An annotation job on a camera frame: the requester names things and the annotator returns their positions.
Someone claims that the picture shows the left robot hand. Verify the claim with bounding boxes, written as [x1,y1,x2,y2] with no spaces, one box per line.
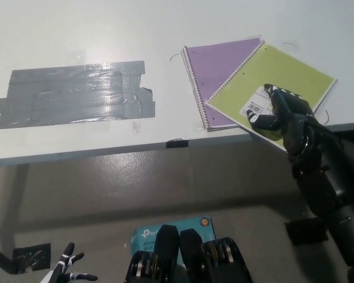
[40,242,98,283]

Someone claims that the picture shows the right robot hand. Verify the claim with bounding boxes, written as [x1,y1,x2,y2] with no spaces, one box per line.
[246,84,326,165]

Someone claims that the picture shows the green spiral notebook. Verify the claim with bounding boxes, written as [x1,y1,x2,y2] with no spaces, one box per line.
[205,42,338,152]

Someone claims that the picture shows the purple spiral notebook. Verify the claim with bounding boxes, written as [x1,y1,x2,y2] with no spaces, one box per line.
[181,37,266,133]

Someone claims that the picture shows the black robot torso blocks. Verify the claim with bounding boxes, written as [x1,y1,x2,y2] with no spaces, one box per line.
[125,224,253,283]

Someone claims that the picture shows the black floor tape patch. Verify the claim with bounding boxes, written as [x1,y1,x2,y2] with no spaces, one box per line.
[13,242,53,272]
[284,218,328,245]

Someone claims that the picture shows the small black tape strip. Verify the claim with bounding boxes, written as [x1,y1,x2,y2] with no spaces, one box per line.
[166,140,189,149]

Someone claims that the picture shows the teal router box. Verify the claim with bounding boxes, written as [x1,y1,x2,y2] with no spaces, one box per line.
[131,216,218,266]

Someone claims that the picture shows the grey duct tape patch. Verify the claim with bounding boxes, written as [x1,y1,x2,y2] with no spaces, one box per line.
[0,60,156,130]

